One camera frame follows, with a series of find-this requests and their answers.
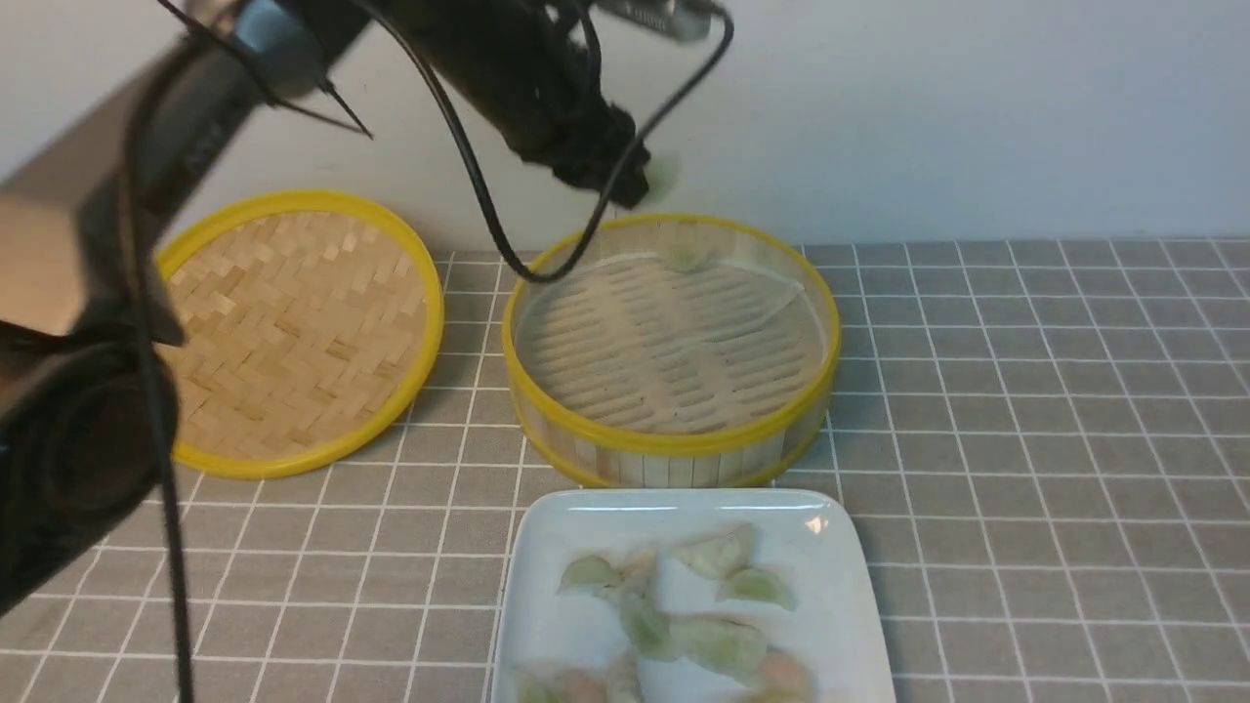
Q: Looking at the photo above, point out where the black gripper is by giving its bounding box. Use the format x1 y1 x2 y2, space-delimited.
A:
381 1 650 208

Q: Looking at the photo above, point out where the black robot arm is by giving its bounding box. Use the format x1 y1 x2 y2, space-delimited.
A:
1 1 655 610

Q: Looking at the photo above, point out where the green dumpling plate left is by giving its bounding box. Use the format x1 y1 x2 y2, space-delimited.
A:
558 555 623 595

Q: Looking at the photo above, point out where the pale dumpling plate middle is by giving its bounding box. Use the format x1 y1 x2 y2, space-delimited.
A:
598 545 658 605

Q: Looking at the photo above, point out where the pale dumpling plate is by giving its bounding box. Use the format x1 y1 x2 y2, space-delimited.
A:
670 523 756 580
598 545 658 605

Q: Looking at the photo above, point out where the pale dumpling plate top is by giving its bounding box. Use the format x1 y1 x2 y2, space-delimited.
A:
670 523 756 580

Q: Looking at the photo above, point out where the white square plate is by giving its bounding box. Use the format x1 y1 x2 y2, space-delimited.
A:
490 488 895 702

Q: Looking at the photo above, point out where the green dumpling plate right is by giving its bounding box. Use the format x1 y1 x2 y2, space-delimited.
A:
715 568 798 610

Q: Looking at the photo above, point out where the green dumpling plate centre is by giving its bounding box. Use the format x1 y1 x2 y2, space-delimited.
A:
618 592 683 662

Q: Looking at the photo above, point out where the large green dumpling plate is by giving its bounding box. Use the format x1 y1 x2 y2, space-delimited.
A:
670 615 770 684

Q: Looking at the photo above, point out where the pink dumpling plate bottom left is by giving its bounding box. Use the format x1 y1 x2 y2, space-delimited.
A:
513 668 608 702

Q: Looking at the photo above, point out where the pink dumpling plate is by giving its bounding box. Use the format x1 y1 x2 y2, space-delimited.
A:
513 668 608 702
740 649 815 702

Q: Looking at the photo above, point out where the pink dumpling plate right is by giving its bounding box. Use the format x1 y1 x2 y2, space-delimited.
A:
740 649 815 702

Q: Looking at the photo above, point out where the white mesh steamer liner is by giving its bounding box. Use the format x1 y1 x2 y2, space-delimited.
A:
513 254 833 435

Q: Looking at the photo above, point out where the yellow-rimmed bamboo steamer basket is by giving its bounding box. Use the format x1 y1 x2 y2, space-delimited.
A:
501 213 843 488

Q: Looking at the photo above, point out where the yellow-rimmed bamboo steamer lid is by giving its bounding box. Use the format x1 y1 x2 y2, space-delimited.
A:
156 188 445 480

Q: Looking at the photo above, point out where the grey checked tablecloth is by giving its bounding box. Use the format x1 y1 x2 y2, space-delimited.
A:
0 240 1250 703

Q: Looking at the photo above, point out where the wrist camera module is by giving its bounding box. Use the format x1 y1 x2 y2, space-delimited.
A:
591 0 714 44

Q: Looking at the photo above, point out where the black cable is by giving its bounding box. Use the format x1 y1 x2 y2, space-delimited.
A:
118 0 735 703

